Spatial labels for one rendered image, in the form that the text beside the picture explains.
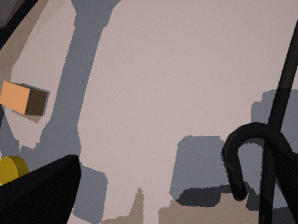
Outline black rope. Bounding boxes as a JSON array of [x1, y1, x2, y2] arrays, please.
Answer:
[[222, 20, 298, 224]]

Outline small orange block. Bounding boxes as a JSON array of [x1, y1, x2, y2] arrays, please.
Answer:
[[0, 81, 48, 116]]

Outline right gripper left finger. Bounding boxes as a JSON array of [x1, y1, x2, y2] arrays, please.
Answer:
[[0, 155, 81, 224]]

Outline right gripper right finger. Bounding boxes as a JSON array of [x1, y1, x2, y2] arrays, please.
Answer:
[[275, 150, 298, 224]]

